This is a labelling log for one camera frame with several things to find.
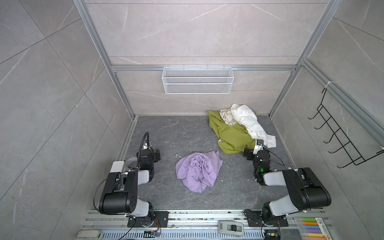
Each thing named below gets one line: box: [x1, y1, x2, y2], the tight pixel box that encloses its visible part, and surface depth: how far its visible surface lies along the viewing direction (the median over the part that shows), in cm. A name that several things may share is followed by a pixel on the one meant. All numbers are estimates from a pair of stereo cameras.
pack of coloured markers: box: [294, 217, 331, 240], surface depth 71 cm
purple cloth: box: [175, 151, 224, 194], surface depth 85 cm
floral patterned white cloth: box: [219, 109, 237, 126], surface depth 117 cm
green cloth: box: [207, 110, 257, 154], surface depth 108 cm
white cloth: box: [231, 103, 277, 148], surface depth 106 cm
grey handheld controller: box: [217, 220, 244, 236], surface depth 70 cm
